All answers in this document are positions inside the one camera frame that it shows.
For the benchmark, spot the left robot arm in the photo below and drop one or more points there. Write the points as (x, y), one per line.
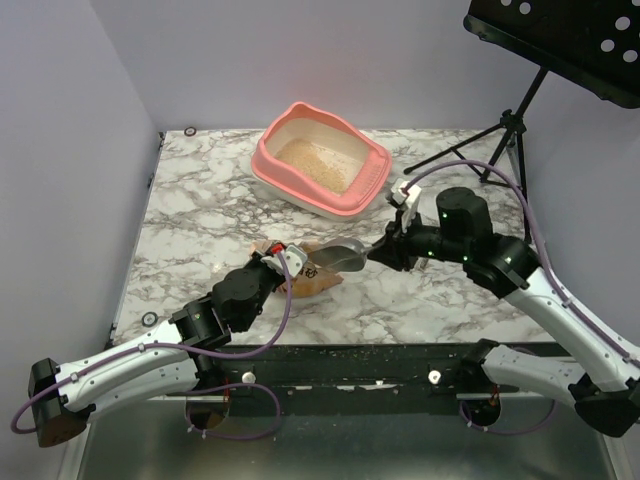
(197, 331)

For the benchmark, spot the pink and white litter box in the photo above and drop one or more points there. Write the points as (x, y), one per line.
(364, 163)

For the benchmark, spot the peach cat litter bag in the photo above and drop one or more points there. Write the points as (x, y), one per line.
(312, 279)

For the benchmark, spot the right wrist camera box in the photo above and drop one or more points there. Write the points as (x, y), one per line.
(405, 198)

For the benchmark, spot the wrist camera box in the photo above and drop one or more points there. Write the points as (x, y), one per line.
(283, 259)
(405, 198)

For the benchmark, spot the beige cat litter pile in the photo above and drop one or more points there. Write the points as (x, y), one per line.
(304, 156)

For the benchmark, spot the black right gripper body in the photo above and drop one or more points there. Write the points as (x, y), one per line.
(391, 248)

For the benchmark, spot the metal litter scoop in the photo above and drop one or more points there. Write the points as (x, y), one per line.
(341, 255)

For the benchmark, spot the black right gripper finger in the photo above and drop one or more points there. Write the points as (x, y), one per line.
(387, 244)
(395, 260)

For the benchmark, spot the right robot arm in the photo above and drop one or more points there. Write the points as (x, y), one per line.
(602, 383)

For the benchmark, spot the aluminium frame rail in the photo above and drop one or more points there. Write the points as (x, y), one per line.
(152, 374)

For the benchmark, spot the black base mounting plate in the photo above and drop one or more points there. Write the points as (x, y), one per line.
(367, 379)

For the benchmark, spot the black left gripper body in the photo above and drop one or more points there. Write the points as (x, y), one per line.
(268, 281)

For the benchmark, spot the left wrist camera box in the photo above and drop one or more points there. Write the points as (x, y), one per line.
(283, 259)

